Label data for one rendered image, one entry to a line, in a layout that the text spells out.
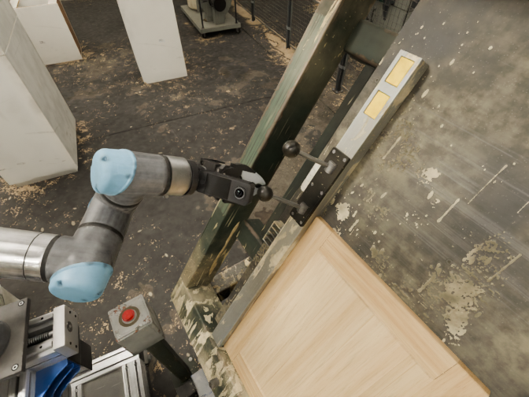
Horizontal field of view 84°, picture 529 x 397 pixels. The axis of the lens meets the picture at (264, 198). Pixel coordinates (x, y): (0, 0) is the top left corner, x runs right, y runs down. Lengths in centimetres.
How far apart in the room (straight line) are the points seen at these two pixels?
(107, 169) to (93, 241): 12
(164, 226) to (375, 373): 205
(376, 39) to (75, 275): 76
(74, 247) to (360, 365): 60
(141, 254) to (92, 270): 191
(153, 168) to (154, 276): 180
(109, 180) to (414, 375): 64
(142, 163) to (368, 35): 59
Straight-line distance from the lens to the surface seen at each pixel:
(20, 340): 116
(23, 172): 332
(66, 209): 300
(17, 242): 57
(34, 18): 547
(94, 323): 230
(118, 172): 51
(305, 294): 78
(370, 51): 80
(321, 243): 72
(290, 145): 61
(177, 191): 56
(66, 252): 54
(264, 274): 83
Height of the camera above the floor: 193
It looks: 49 degrees down
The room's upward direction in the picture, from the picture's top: straight up
